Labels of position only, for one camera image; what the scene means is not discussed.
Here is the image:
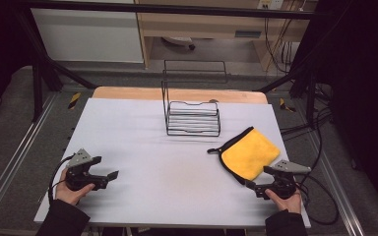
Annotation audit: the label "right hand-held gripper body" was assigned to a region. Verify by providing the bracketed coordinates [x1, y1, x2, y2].
[255, 159, 312, 201]

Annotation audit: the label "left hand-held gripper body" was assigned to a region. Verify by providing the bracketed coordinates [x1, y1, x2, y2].
[65, 147, 109, 192]

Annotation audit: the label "yellow towel with black trim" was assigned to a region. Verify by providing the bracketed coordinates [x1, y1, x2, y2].
[207, 126, 282, 186]

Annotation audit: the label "black wire rack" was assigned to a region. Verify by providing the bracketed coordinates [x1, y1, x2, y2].
[160, 59, 229, 138]

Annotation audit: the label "person's left hand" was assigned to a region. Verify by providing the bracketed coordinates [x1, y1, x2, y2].
[54, 168, 96, 207]

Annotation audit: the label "person's right hand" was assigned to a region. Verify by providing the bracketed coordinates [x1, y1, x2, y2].
[264, 188, 303, 214]

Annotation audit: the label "white cabinet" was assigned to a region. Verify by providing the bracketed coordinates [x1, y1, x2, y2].
[31, 8, 145, 64]

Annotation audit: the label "office chair base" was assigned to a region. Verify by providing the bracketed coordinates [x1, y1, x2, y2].
[161, 35, 197, 51]

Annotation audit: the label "wooden desk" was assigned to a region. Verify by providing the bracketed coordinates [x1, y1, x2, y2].
[134, 0, 319, 72]

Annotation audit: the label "left hand-held gripper cable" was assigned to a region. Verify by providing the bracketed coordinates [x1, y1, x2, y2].
[47, 154, 77, 203]

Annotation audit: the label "hand-held gripper cable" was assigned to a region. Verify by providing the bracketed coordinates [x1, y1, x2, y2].
[47, 154, 77, 203]
[294, 172, 340, 226]

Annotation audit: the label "aluminium rail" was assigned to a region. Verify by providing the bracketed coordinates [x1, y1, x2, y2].
[0, 92, 59, 224]
[303, 131, 366, 236]

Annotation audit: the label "right hand-held gripper cable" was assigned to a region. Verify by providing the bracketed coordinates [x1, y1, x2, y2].
[294, 172, 340, 226]

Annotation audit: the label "black floor cables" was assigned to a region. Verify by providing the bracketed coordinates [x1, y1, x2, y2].
[280, 82, 336, 175]

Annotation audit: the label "black frame strut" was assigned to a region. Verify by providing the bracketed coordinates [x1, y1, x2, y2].
[14, 9, 97, 123]
[258, 19, 343, 129]

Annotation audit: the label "bundle of hanging cables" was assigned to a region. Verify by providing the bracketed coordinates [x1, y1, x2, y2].
[263, 17, 297, 75]

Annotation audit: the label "black frame crossbar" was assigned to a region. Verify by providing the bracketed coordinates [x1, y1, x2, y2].
[13, 0, 326, 21]

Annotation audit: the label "white wall socket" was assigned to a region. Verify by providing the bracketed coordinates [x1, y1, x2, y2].
[256, 0, 285, 11]

